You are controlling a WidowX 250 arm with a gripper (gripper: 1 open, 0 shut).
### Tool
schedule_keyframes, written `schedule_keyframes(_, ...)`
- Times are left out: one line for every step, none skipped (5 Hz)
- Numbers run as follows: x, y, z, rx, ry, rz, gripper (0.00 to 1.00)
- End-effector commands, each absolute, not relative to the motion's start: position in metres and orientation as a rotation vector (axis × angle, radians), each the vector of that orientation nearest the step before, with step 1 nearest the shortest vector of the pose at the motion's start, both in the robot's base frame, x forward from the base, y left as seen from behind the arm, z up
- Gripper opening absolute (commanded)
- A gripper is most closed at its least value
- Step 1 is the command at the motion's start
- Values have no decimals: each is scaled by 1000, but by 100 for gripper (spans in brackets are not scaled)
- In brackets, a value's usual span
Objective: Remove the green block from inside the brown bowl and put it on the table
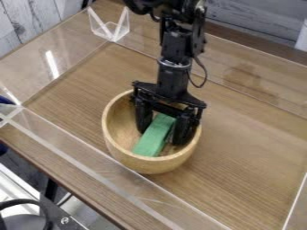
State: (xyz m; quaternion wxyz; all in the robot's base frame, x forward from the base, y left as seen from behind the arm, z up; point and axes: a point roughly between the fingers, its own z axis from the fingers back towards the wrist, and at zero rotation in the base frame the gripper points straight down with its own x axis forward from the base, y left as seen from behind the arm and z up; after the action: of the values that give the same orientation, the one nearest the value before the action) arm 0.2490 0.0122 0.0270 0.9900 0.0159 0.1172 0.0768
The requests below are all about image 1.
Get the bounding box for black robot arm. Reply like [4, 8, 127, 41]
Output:
[123, 0, 207, 146]

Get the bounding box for clear acrylic enclosure wall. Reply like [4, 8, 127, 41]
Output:
[0, 13, 307, 230]

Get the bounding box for green rectangular block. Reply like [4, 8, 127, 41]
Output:
[132, 114, 175, 157]

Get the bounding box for white object at right edge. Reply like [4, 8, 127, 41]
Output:
[295, 18, 307, 52]

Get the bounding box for blue object at left edge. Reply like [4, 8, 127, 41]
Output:
[0, 95, 14, 105]

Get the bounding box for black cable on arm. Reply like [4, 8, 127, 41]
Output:
[185, 57, 208, 89]

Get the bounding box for brown wooden bowl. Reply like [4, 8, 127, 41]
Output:
[101, 90, 201, 174]

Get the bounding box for black metal bracket with screw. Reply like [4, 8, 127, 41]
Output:
[40, 197, 88, 230]

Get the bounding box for black cable lower left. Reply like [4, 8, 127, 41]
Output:
[0, 199, 53, 230]

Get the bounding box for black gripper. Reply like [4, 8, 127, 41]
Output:
[132, 58, 207, 146]

